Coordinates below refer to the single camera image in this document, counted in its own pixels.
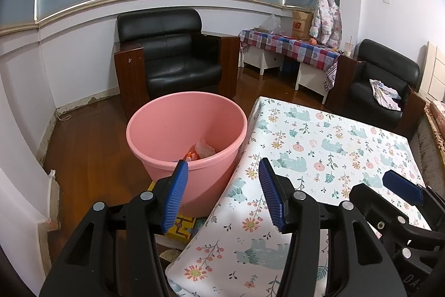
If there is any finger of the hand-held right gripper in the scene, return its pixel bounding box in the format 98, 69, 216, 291
348, 183, 411, 242
382, 170, 440, 210

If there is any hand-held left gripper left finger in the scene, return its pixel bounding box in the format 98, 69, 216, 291
39, 159, 189, 297

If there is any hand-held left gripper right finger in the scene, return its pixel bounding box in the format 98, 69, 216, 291
258, 158, 407, 297

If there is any clear plastic bag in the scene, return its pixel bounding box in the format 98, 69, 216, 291
191, 140, 217, 160

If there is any pink plastic bucket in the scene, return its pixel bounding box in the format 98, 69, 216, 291
126, 92, 248, 217

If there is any yellow cardboard box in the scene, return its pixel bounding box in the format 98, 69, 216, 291
148, 180, 209, 244

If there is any beige fuzzy item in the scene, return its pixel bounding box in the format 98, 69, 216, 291
160, 248, 183, 261

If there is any patterned bedspread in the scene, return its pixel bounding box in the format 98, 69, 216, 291
412, 100, 445, 193

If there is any floral tablecloth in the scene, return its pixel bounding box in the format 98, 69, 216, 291
165, 96, 433, 297

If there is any pale printed cloth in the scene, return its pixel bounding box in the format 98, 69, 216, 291
369, 78, 402, 111

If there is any white headboard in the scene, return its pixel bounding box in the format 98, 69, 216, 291
419, 41, 445, 103

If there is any black leather armchair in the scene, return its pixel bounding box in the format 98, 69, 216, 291
325, 39, 426, 141
114, 8, 241, 120

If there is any white desk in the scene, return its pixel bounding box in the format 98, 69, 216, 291
241, 46, 329, 105

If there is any checked tablecloth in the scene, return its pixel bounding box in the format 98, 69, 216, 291
240, 29, 341, 92

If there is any clear bag on desk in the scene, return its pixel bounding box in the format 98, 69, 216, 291
260, 13, 283, 35

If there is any brown paper bag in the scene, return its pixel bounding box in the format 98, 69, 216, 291
291, 10, 313, 40

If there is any pale printed puffer jacket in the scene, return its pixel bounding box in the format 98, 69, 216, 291
309, 0, 342, 49

